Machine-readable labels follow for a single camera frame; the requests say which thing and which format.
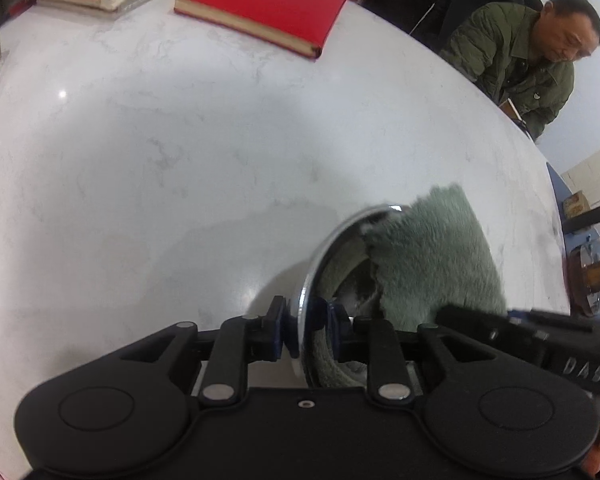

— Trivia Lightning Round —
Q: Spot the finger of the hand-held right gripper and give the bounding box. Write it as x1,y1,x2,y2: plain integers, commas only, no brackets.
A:
436,304,511,346

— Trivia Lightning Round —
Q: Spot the green and pink fluffy cloth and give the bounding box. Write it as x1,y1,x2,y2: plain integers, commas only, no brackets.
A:
312,184,508,388

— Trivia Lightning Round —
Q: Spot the glass teapot with black handle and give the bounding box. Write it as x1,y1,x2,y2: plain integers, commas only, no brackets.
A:
565,205,600,318

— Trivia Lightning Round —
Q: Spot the blue mat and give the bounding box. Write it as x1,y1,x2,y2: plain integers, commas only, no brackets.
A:
546,161,568,233

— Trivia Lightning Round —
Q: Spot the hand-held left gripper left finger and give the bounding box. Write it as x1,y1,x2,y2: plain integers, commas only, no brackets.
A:
120,296,287,406

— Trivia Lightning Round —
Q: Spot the stainless steel bowl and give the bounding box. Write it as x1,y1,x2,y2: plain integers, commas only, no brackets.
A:
286,203,416,388

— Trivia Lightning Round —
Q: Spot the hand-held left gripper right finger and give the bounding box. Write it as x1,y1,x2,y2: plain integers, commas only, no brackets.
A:
327,300,496,405

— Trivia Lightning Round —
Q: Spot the red hardcover notebook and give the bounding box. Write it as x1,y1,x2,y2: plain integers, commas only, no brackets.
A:
174,0,352,59

